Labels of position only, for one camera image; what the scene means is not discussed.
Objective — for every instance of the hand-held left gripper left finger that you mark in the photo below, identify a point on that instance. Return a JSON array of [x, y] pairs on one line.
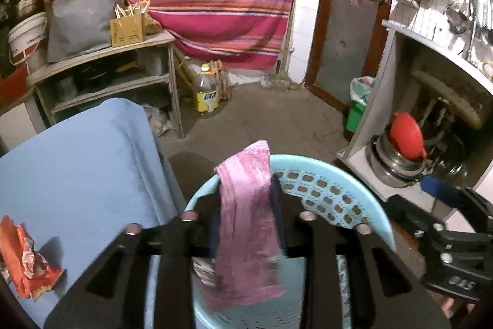
[[214, 232]]

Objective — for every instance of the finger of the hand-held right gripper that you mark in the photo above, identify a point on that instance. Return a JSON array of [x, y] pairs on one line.
[[439, 189], [404, 213]]

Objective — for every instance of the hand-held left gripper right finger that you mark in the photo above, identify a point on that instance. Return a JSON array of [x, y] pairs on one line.
[[278, 221]]

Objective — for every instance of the pink cloth rag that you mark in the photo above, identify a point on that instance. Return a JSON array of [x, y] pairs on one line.
[[246, 198]]

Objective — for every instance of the light blue plastic basket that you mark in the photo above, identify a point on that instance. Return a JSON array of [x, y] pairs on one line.
[[327, 194]]

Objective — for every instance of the stacked steel pots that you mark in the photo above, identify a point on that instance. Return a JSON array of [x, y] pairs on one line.
[[389, 169]]

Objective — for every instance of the red plastic funnel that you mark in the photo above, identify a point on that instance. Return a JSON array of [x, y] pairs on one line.
[[404, 136]]

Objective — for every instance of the white kitchen counter cabinet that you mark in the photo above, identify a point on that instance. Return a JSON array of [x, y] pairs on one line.
[[369, 144]]

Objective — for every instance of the green waste bin with bag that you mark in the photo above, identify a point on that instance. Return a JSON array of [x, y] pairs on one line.
[[354, 117]]

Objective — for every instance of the yellow-label oil bottle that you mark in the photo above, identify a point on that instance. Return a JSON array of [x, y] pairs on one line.
[[206, 94]]

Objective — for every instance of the bundle of firewood sticks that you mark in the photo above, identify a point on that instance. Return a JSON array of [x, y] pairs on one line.
[[224, 80]]

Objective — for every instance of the metal ladle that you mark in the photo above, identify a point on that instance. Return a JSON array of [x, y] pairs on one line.
[[458, 18]]

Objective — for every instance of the brown-framed metal door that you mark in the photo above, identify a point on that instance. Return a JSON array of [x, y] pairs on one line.
[[354, 24]]

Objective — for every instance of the orange crumpled wrapper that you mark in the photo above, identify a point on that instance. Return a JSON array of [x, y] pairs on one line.
[[15, 255]]

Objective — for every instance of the grey wooden shelf unit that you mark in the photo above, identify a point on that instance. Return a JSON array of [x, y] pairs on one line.
[[115, 52]]

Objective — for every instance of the white low cabinet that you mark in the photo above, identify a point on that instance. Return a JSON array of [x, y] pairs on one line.
[[19, 121]]

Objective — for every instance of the grey fabric bag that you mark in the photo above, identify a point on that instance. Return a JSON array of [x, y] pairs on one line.
[[81, 24]]

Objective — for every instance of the red plastic tub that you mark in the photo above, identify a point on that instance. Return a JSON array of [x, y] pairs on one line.
[[13, 82]]

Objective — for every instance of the white plastic bucket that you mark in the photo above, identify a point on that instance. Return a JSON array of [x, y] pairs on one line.
[[27, 40]]

